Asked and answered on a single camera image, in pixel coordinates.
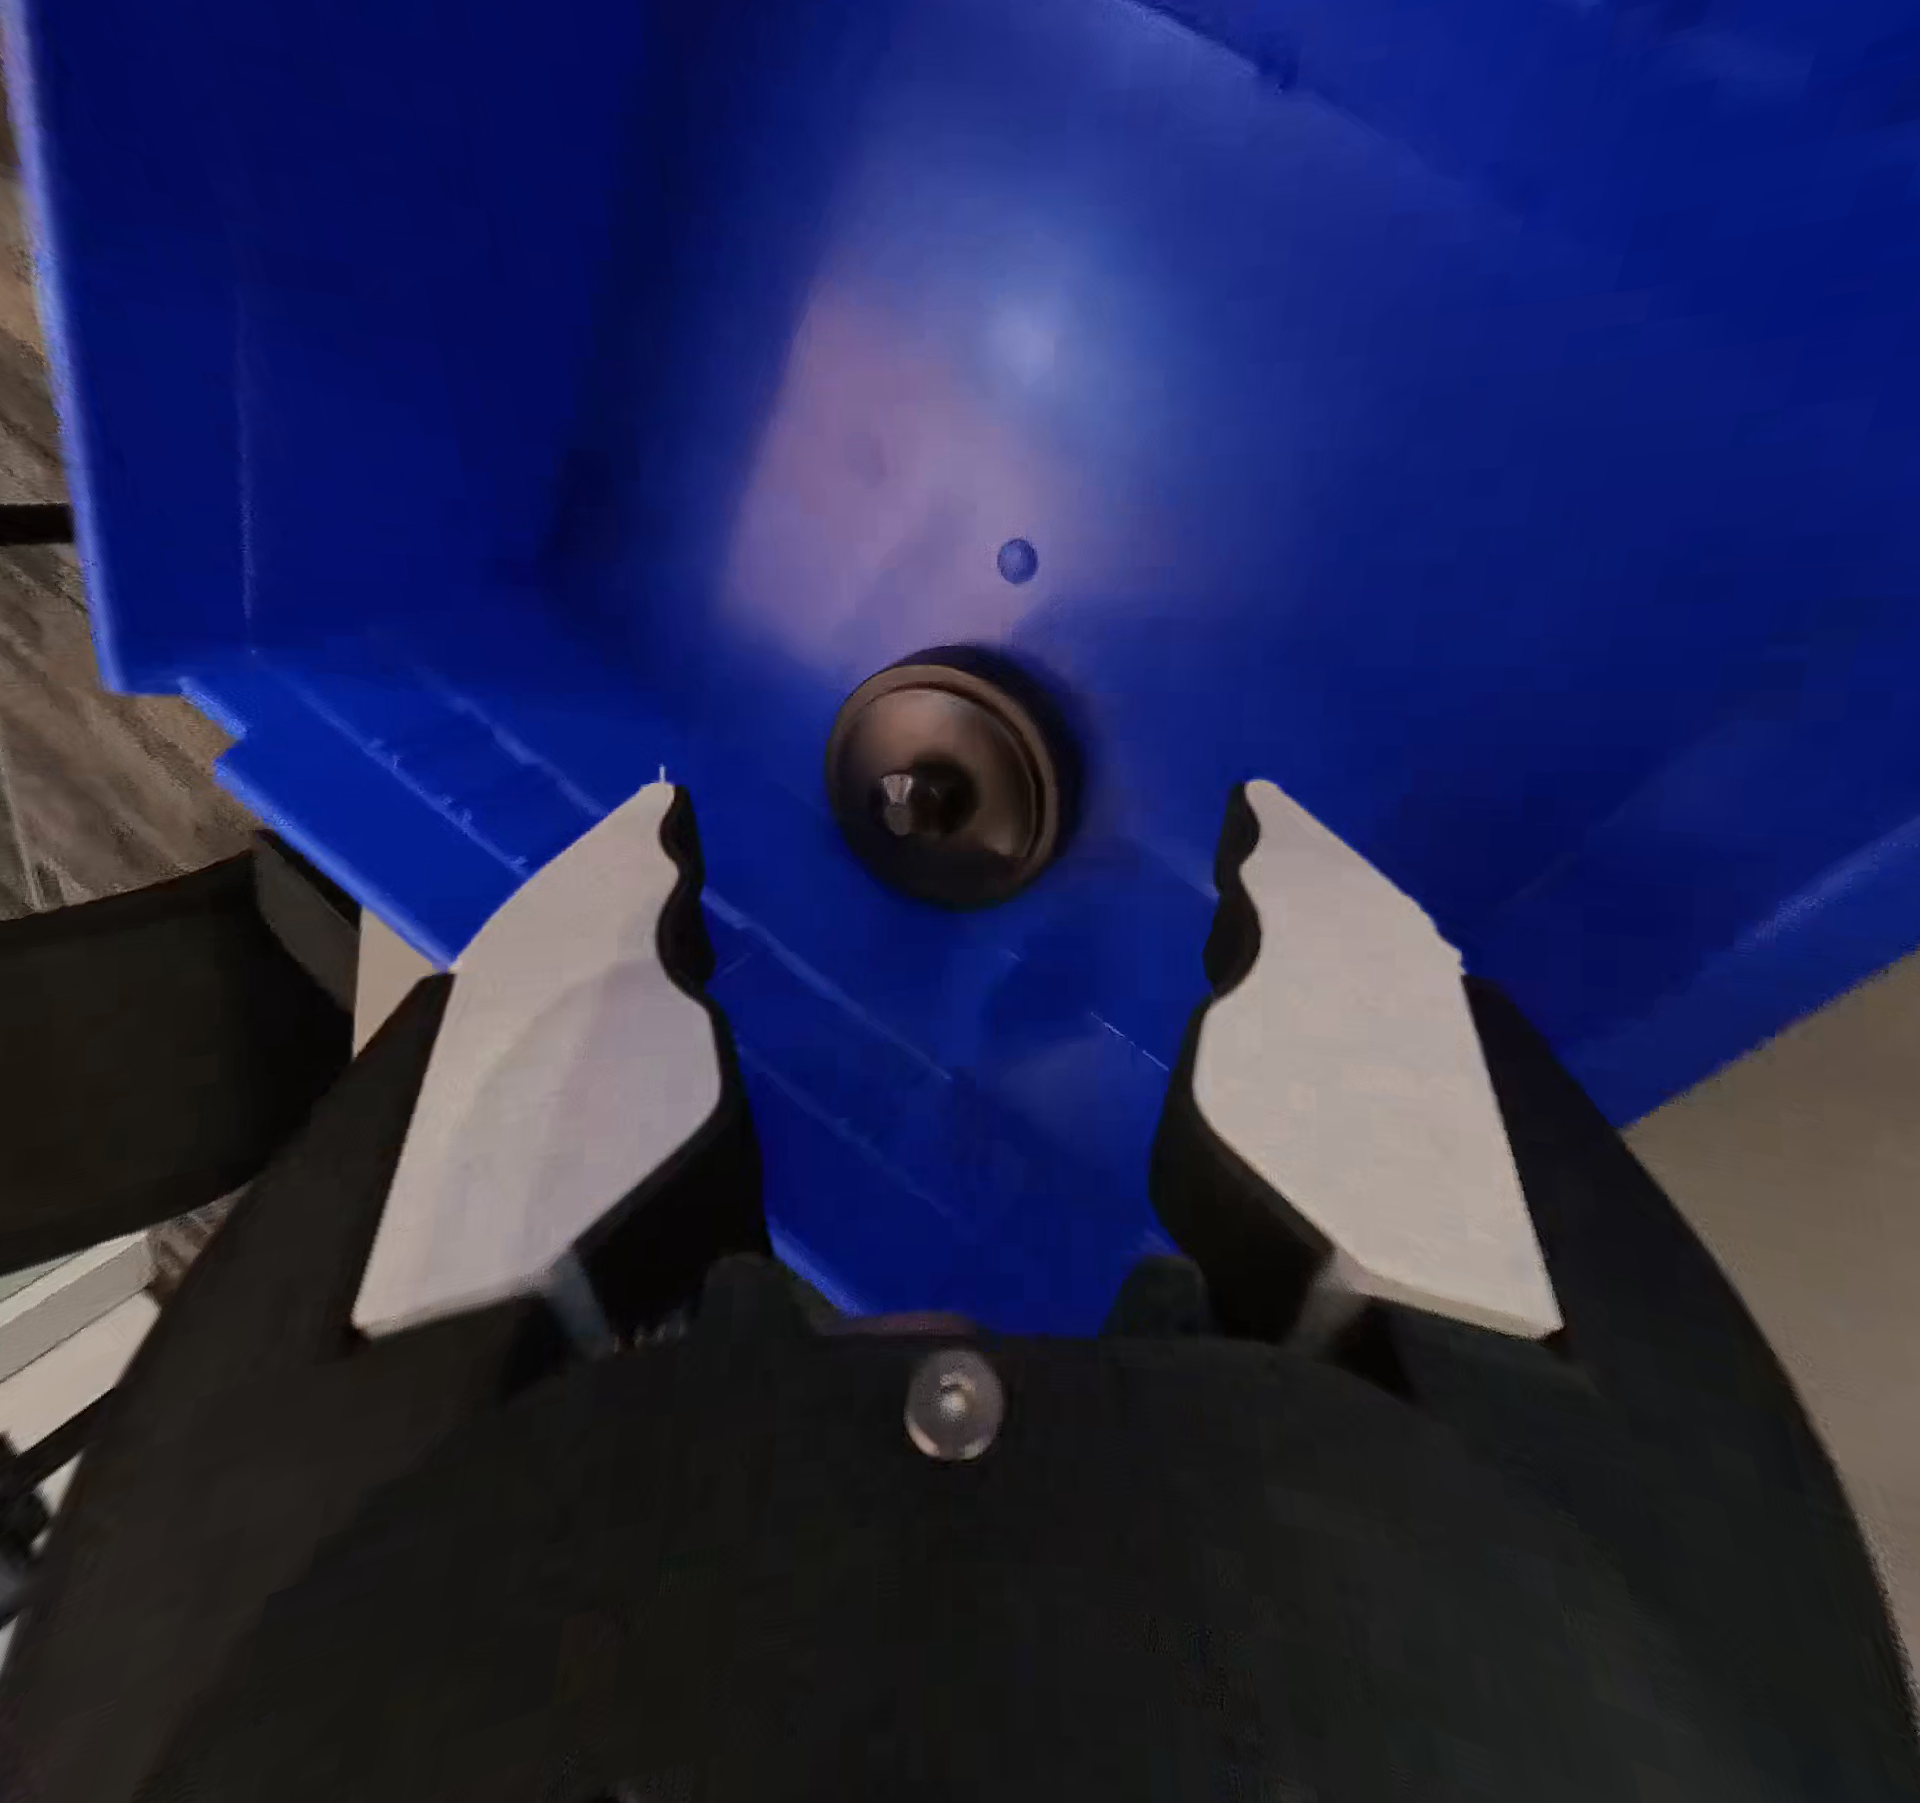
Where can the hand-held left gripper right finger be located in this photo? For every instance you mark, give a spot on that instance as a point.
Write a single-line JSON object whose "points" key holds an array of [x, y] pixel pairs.
{"points": [[1366, 1098]]}

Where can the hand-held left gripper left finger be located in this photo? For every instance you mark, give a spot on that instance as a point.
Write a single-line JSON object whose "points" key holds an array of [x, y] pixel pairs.
{"points": [[526, 1098]]}

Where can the black bottle lid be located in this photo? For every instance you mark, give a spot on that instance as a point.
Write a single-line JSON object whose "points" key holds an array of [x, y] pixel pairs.
{"points": [[948, 782]]}

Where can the blue plastic bin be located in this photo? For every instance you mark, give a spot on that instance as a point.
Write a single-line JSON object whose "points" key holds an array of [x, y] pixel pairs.
{"points": [[1349, 410]]}

